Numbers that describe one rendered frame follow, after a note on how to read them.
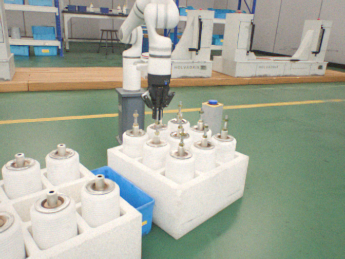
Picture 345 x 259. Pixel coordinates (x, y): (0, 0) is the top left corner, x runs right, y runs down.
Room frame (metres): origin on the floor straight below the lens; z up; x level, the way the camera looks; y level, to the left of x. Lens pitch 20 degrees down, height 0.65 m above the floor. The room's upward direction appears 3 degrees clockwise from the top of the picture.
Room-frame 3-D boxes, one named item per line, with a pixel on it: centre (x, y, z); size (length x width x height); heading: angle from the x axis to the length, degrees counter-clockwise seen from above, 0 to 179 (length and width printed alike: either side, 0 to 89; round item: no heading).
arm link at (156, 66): (0.95, 0.07, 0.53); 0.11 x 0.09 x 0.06; 40
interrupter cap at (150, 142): (0.94, 0.06, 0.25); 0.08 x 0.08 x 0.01
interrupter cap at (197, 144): (0.94, -0.11, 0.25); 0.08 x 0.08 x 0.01
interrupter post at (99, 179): (0.63, 0.18, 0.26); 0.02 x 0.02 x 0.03
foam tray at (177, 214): (1.02, -0.03, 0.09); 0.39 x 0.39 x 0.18; 46
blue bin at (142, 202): (0.86, 0.18, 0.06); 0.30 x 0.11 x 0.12; 44
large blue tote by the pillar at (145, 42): (5.80, 0.46, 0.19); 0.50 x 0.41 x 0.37; 29
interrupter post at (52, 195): (0.55, 0.26, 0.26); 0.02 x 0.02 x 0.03
